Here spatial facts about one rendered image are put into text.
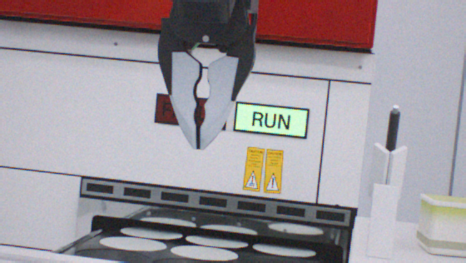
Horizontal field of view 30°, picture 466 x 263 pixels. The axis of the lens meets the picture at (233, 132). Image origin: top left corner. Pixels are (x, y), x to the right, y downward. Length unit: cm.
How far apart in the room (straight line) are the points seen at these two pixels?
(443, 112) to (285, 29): 158
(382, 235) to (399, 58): 186
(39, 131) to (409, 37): 165
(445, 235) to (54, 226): 67
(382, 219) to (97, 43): 62
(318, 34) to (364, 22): 7
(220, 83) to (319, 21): 55
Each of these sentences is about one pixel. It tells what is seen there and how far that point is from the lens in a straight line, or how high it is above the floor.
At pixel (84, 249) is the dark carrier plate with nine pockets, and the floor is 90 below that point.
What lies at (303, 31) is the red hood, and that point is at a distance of 135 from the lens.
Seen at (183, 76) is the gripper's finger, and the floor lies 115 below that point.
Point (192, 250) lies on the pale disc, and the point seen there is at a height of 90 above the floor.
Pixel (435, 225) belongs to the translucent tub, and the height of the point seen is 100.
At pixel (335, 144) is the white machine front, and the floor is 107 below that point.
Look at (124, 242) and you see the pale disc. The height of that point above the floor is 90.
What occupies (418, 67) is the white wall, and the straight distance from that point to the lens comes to 288.
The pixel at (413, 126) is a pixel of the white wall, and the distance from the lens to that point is 288.
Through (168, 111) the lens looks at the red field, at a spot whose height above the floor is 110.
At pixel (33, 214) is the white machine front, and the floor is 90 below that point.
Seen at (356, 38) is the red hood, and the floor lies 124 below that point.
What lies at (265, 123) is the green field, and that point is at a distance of 139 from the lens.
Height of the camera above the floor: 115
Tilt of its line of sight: 3 degrees down
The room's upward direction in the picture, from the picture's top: 6 degrees clockwise
